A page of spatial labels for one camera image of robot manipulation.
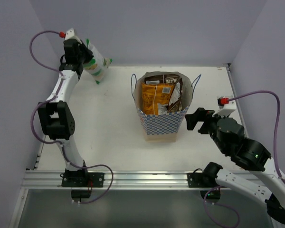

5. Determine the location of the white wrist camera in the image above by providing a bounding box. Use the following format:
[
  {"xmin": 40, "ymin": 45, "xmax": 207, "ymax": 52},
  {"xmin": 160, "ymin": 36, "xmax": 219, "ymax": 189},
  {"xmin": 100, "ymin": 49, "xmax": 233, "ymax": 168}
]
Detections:
[
  {"xmin": 64, "ymin": 28, "xmax": 76, "ymax": 40},
  {"xmin": 212, "ymin": 96, "xmax": 237, "ymax": 117}
]

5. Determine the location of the aluminium mounting rail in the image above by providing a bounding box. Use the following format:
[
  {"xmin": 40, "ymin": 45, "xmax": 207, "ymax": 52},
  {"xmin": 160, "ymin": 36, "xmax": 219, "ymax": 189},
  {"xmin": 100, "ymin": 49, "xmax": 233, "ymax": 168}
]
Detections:
[{"xmin": 21, "ymin": 170, "xmax": 209, "ymax": 190}]

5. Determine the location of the dark brown snack bag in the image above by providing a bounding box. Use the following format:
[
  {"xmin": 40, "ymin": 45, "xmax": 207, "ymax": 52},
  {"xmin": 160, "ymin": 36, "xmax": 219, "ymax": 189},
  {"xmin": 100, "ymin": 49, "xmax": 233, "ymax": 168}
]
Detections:
[{"xmin": 143, "ymin": 74, "xmax": 183, "ymax": 113}]

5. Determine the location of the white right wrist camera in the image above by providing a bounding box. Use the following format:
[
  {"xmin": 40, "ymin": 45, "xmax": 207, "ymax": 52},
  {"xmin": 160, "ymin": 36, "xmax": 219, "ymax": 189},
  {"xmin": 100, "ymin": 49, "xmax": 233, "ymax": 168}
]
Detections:
[{"xmin": 212, "ymin": 96, "xmax": 237, "ymax": 117}]

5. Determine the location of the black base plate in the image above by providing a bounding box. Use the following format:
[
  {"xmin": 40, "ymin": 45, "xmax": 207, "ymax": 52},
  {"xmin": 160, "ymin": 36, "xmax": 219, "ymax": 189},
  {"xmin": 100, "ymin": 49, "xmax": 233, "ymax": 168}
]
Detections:
[
  {"xmin": 187, "ymin": 168, "xmax": 221, "ymax": 203},
  {"xmin": 60, "ymin": 169, "xmax": 105, "ymax": 201}
]

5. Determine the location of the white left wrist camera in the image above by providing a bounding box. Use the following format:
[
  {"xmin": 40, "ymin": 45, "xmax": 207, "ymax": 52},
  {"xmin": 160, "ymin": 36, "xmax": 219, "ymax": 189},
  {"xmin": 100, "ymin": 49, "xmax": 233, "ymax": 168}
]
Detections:
[{"xmin": 64, "ymin": 28, "xmax": 76, "ymax": 40}]

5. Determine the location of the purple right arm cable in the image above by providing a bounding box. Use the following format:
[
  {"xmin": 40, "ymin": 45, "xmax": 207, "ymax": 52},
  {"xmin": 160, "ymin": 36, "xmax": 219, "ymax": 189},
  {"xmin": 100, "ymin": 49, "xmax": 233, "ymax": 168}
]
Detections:
[{"xmin": 228, "ymin": 90, "xmax": 285, "ymax": 186}]

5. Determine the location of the blue checkered paper bag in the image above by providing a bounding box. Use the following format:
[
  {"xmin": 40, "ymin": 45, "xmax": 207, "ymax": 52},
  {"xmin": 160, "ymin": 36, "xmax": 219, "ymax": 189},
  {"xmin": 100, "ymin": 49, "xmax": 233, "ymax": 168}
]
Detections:
[{"xmin": 131, "ymin": 71, "xmax": 201, "ymax": 142}]

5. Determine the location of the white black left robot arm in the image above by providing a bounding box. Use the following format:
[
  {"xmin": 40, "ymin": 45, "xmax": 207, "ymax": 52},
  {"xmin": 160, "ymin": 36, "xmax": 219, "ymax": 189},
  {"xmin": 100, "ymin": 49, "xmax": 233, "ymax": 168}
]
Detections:
[{"xmin": 37, "ymin": 38, "xmax": 93, "ymax": 187}]

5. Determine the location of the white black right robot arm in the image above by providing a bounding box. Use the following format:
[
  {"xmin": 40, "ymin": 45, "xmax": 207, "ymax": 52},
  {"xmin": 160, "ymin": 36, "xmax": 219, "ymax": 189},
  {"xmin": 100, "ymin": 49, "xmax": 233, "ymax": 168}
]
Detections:
[{"xmin": 185, "ymin": 108, "xmax": 285, "ymax": 225}]

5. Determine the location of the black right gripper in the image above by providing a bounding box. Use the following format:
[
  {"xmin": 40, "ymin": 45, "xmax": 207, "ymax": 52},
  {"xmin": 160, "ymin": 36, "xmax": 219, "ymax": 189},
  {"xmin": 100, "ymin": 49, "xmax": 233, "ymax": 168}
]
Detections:
[{"xmin": 185, "ymin": 107, "xmax": 229, "ymax": 154}]

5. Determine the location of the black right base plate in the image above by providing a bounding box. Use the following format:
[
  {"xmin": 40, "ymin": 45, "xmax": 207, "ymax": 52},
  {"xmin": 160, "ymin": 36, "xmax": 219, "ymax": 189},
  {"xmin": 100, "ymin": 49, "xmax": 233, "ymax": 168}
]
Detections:
[{"xmin": 187, "ymin": 168, "xmax": 221, "ymax": 203}]

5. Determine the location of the yellow snack bag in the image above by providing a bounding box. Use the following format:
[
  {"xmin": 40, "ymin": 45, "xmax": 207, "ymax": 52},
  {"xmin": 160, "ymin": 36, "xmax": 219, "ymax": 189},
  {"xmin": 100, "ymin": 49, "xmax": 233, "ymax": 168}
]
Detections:
[{"xmin": 142, "ymin": 83, "xmax": 174, "ymax": 115}]

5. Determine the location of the green Chuba chips bag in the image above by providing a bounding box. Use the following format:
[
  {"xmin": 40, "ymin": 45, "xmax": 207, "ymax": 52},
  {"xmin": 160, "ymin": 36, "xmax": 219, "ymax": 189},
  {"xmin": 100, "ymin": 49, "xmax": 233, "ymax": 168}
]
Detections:
[{"xmin": 84, "ymin": 38, "xmax": 113, "ymax": 84}]

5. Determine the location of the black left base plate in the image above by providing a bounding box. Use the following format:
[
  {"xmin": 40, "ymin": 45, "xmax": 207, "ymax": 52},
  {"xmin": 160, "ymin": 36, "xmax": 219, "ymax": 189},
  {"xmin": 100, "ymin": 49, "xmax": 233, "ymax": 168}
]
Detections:
[{"xmin": 60, "ymin": 169, "xmax": 105, "ymax": 201}]

